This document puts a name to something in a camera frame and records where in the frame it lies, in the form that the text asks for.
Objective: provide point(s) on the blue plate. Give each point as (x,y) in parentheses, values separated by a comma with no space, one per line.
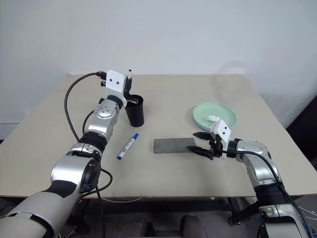
(203,129)

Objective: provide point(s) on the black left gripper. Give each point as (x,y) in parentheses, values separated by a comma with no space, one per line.
(126,90)

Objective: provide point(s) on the black metal table frame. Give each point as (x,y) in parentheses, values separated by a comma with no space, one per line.
(234,210)

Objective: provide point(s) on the black plastic cup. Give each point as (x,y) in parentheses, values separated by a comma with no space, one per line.
(136,116)

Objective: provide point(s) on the dark furniture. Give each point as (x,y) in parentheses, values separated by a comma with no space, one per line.
(307,129)

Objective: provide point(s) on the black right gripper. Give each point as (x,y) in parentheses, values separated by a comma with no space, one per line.
(215,146)

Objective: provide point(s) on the dark rounded shape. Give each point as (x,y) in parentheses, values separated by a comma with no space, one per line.
(194,226)

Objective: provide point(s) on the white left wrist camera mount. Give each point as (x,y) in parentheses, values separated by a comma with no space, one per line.
(115,80)

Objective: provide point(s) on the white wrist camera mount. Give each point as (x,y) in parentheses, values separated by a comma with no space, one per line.
(223,130)
(115,80)

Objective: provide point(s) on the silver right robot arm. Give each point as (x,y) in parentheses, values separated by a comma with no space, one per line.
(260,171)

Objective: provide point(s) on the blue whiteboard marker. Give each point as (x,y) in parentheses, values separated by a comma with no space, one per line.
(127,146)

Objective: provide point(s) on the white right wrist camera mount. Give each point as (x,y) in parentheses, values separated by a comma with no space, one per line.
(223,130)

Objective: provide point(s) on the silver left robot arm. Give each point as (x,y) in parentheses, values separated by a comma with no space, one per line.
(99,124)

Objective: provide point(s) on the black-capped white marker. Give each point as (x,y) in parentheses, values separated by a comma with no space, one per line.
(129,72)

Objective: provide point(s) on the white tissue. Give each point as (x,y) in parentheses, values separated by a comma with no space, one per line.
(212,117)

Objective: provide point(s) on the grey glasses case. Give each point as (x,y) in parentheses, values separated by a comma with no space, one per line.
(173,145)

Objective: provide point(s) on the green plate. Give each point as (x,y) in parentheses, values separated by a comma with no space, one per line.
(213,109)

